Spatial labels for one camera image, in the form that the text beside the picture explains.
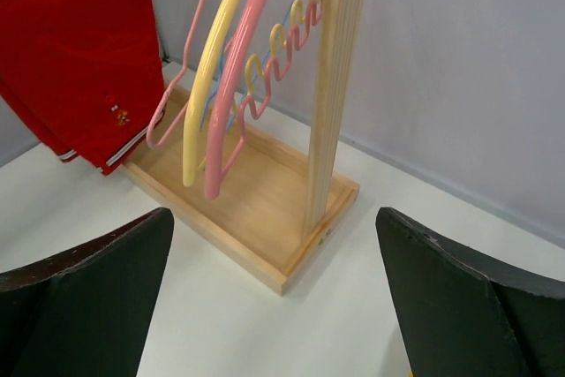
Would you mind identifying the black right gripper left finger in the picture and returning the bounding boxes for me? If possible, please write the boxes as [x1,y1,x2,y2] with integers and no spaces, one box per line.
[1,207,174,376]

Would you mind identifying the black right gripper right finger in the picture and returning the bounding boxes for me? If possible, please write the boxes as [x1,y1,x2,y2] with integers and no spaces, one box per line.
[375,207,564,376]

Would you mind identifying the red trousers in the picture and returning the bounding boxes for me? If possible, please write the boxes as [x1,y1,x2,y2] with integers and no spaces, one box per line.
[1,0,164,175]

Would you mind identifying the yellow plastic hanger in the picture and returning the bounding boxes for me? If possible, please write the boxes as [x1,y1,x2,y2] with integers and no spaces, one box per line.
[182,0,321,188]

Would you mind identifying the wooden clothes rack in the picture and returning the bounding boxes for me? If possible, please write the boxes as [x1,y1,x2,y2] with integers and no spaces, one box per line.
[121,0,362,294]

